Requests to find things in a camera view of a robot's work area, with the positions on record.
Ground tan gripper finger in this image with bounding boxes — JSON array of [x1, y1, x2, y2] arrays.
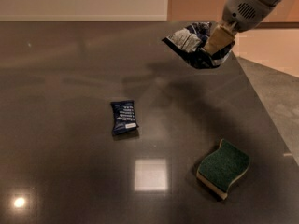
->
[[204, 23, 235, 55]]

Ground blue white chip bag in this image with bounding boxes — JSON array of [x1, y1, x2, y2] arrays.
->
[[163, 22, 235, 69]]

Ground small dark blue snack packet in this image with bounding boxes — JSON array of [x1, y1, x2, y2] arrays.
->
[[110, 100, 138, 135]]

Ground green yellow scrub sponge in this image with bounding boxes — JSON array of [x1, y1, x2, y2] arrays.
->
[[196, 139, 250, 200]]

